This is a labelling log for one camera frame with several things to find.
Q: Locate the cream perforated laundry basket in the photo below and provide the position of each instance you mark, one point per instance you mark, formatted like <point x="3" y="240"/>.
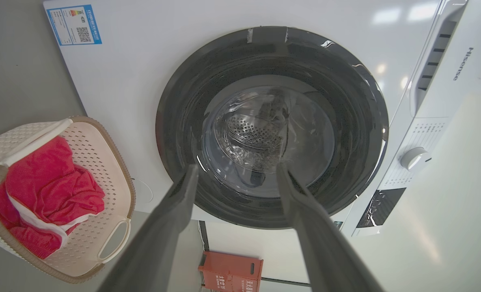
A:
<point x="98" y="170"/>

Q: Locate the white round control knob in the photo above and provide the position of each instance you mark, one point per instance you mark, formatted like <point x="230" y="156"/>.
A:
<point x="413" y="157"/>

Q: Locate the red garment with white trim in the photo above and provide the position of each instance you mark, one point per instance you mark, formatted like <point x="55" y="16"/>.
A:
<point x="49" y="190"/>

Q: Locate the round dark washing machine door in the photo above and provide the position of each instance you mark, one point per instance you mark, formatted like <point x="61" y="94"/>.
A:
<point x="272" y="125"/>

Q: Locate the black display panel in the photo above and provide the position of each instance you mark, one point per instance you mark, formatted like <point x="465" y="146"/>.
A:
<point x="380" y="207"/>

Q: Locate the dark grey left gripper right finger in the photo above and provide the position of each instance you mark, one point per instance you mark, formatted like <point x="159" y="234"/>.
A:
<point x="325" y="243"/>

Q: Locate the white front-load washing machine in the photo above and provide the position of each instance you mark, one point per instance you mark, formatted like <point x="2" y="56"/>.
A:
<point x="134" y="101"/>

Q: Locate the blue energy label sticker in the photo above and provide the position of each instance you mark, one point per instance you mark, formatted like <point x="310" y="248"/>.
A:
<point x="74" y="25"/>

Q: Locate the red fire extinguisher box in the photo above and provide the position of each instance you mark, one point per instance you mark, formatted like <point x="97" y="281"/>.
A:
<point x="231" y="272"/>

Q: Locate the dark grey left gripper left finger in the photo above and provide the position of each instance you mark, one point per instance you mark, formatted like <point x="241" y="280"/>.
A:
<point x="155" y="243"/>

